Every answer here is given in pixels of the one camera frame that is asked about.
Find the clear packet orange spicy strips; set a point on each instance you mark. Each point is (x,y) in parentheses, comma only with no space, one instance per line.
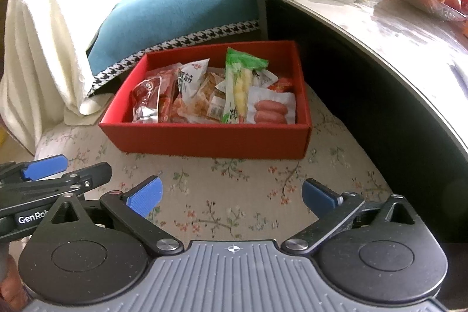
(182,111)

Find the clear orange-brown snack packet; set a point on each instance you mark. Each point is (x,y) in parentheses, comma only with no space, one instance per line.
(146,100)

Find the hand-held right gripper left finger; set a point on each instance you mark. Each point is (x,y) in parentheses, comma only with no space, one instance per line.
(144,197)

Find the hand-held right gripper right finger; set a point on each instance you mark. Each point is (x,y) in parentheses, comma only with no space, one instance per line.
(319,198)

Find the red cardboard box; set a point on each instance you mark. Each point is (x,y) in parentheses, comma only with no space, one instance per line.
(204,140)

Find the red packet white print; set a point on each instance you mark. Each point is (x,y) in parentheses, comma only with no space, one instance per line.
(283,84)

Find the floral cloth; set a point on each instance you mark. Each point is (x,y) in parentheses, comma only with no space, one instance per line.
(226,187)

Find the green bamboo shoot packet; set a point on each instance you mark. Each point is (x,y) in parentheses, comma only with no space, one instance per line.
(237,89)

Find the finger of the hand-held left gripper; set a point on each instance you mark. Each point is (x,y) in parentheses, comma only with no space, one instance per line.
(91,176)
(44,167)

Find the white blanket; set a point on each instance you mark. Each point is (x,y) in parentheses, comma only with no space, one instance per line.
(47,23)

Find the clear sausage packet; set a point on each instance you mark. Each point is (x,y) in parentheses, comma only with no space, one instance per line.
(270,111)

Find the long red snack packet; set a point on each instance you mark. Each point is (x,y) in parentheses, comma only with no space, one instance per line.
(168,85)

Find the brown dried tofu packet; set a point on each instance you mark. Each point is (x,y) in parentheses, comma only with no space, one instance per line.
(214,92)

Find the blue blanket houndstooth trim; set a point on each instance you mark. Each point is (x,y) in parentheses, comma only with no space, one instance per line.
(182,5)

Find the person's left hand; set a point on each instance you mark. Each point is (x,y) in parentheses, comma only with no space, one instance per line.
(12,288)

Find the dark marble-top coffee table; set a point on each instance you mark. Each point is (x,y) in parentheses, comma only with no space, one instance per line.
(365,96)

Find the white snack packet red logo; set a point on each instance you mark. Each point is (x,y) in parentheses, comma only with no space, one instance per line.
(192,78)

